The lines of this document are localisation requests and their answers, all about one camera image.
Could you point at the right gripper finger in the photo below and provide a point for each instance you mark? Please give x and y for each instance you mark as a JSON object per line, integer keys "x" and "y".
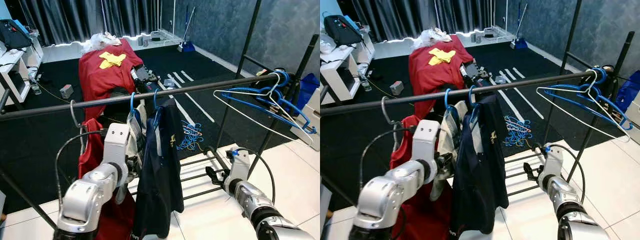
{"x": 213, "y": 171}
{"x": 215, "y": 181}
{"x": 529, "y": 167}
{"x": 530, "y": 176}

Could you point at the red garment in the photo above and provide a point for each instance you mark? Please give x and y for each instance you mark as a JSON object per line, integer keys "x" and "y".
{"x": 92, "y": 150}
{"x": 415, "y": 215}

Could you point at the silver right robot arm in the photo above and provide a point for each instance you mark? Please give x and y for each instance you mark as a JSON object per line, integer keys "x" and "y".
{"x": 250, "y": 197}
{"x": 565, "y": 192}

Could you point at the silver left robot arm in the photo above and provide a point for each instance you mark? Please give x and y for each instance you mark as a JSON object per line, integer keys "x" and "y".
{"x": 90, "y": 195}
{"x": 385, "y": 200}

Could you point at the blue hanger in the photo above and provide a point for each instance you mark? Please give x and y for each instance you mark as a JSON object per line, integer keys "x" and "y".
{"x": 612, "y": 107}
{"x": 446, "y": 97}
{"x": 295, "y": 112}
{"x": 132, "y": 102}
{"x": 471, "y": 95}
{"x": 157, "y": 117}

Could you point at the navy shirt gold logo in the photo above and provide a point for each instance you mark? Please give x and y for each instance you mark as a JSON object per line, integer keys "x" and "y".
{"x": 160, "y": 175}
{"x": 480, "y": 170}

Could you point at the white grey garment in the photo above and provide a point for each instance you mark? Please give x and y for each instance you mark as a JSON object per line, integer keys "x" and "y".
{"x": 136, "y": 125}
{"x": 452, "y": 125}

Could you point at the black metal clothes rack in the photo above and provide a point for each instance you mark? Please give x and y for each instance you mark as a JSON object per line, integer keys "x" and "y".
{"x": 500, "y": 87}
{"x": 150, "y": 95}

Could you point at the red cloth cover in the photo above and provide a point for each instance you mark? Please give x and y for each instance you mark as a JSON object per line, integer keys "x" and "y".
{"x": 440, "y": 80}
{"x": 105, "y": 85}

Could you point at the small grey box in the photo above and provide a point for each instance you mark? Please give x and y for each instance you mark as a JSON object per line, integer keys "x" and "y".
{"x": 397, "y": 88}
{"x": 66, "y": 91}

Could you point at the black machine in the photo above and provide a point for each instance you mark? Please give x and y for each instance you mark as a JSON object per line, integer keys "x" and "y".
{"x": 475, "y": 74}
{"x": 145, "y": 77}

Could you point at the white cabinet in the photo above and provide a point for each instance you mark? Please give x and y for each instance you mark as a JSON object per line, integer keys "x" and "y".
{"x": 635, "y": 116}
{"x": 311, "y": 125}

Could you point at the yellow cloth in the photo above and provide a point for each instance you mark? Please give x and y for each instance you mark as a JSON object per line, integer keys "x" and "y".
{"x": 112, "y": 60}
{"x": 441, "y": 56}

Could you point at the blue bag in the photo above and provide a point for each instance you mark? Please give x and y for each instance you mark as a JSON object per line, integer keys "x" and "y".
{"x": 307, "y": 90}
{"x": 630, "y": 90}

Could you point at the blue broom with dustpan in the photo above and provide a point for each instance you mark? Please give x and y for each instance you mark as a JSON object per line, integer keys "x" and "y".
{"x": 186, "y": 46}
{"x": 519, "y": 44}

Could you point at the white crumpled cloth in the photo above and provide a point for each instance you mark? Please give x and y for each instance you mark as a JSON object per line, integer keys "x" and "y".
{"x": 430, "y": 39}
{"x": 100, "y": 42}

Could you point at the white power strip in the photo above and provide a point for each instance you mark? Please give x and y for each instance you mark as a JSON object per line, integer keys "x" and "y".
{"x": 487, "y": 35}
{"x": 155, "y": 37}

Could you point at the white desk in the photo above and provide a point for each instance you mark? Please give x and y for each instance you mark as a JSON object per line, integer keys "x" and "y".
{"x": 15, "y": 70}
{"x": 340, "y": 70}

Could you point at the dark curtain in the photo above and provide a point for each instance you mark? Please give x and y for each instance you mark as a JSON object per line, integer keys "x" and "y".
{"x": 80, "y": 20}
{"x": 415, "y": 17}

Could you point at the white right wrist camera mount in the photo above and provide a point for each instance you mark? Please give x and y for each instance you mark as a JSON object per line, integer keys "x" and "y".
{"x": 241, "y": 165}
{"x": 552, "y": 162}

